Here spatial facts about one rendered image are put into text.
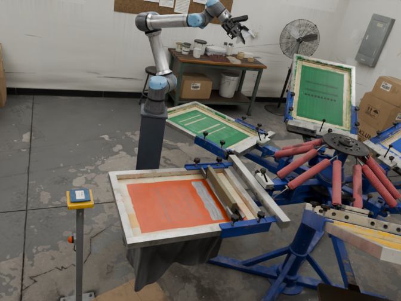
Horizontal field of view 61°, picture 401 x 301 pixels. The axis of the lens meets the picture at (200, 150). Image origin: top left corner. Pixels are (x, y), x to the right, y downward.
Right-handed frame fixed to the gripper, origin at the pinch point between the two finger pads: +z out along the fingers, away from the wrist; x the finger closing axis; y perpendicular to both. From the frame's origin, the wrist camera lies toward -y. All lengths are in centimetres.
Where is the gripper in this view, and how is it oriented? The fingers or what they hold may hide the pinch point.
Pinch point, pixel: (250, 40)
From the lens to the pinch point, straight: 227.1
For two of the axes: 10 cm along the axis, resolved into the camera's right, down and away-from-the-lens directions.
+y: -6.5, 7.4, -1.7
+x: 2.8, 0.3, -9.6
